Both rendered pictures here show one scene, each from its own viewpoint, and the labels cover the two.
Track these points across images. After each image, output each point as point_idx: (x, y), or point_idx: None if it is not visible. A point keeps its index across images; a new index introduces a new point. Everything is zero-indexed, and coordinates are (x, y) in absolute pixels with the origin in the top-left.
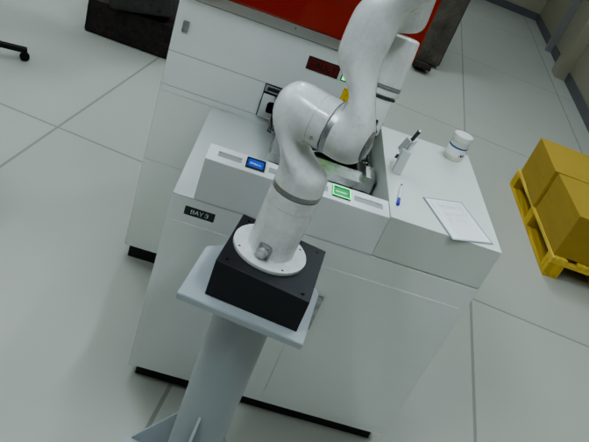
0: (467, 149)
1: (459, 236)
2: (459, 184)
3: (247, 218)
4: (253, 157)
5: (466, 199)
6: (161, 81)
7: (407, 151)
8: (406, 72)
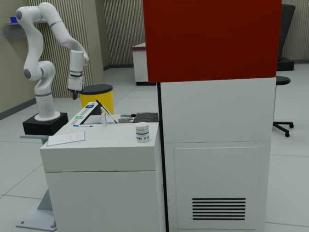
0: (138, 133)
1: (51, 137)
2: (106, 141)
3: (64, 113)
4: (95, 106)
5: (90, 142)
6: None
7: (103, 113)
8: (71, 62)
